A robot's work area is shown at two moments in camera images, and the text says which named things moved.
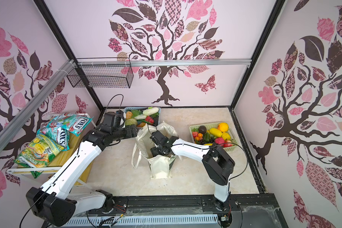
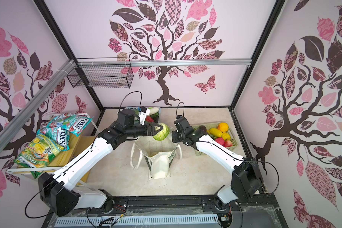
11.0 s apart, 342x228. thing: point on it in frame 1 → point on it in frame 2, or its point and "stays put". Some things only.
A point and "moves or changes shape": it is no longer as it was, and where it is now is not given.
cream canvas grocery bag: x=160 y=166 stays put
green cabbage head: x=130 y=121 moves or changes shape
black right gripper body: x=157 y=152 → x=176 y=137
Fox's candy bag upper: x=75 y=124 stays put
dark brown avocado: x=202 y=129 stays put
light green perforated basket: x=214 y=125 stays put
